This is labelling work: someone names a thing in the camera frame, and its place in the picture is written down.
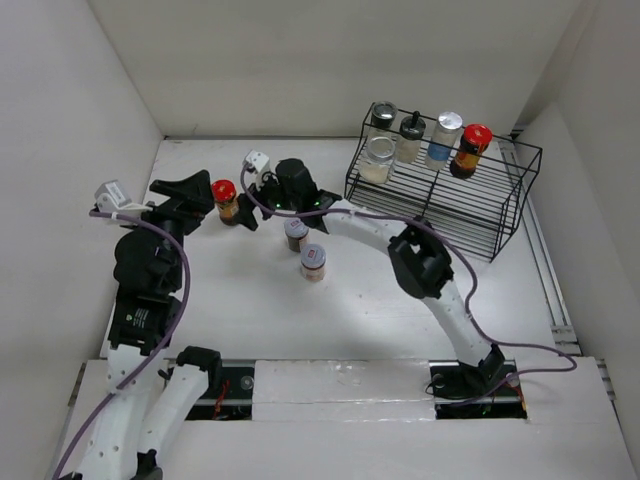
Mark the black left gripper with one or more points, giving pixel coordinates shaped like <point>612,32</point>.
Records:
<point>191,198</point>

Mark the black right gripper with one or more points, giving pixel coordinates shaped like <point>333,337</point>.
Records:
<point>245,214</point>

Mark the small red-cap brown bottle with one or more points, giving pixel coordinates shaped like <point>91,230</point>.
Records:
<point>225,197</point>

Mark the grey-lid dark sauce jar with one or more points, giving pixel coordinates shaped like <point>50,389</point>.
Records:
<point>296,233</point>

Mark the silver-lid white powder jar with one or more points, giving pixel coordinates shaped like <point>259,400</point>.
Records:
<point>378,160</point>

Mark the black-pump-lid spice jar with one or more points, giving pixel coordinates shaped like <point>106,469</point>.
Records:
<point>408,142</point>

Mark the silver-lid blue-label jar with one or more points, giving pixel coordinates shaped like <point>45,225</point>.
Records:
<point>443,138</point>

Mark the red-lid brown sauce bottle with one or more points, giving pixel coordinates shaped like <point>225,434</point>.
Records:
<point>473,143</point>

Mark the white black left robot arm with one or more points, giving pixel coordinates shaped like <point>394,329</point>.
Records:
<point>129,434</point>

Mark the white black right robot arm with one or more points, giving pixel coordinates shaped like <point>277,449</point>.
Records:
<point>421,262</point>

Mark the grey-lid reddish sauce jar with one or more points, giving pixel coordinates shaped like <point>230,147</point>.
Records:
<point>313,260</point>

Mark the glass-lid spice jar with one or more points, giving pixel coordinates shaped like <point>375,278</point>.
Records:
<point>383,115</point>

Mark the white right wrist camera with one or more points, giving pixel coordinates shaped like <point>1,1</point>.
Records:
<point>258,164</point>

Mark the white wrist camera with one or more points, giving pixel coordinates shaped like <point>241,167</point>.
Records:
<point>258,164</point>
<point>111,197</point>

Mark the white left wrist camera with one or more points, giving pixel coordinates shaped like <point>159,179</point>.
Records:
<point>111,197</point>

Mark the black wire shelf rack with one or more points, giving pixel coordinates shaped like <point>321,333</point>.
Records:
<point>479,215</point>

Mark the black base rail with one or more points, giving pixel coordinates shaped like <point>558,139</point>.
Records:
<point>347,391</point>

